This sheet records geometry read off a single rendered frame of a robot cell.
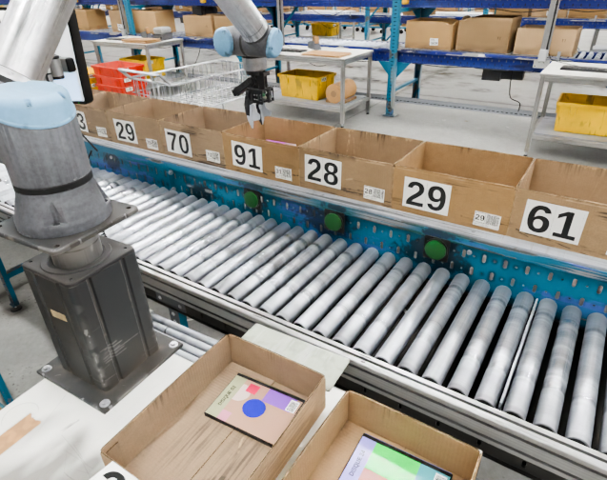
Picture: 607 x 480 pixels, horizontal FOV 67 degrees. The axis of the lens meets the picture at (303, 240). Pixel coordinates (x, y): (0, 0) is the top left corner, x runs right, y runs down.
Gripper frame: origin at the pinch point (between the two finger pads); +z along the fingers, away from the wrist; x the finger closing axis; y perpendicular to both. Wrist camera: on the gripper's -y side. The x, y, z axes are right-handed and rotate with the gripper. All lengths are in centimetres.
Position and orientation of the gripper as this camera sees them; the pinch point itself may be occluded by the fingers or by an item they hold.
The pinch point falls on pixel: (255, 123)
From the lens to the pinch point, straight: 187.1
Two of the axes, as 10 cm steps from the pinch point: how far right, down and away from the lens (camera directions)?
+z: 0.3, 8.6, 5.0
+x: 5.6, -4.3, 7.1
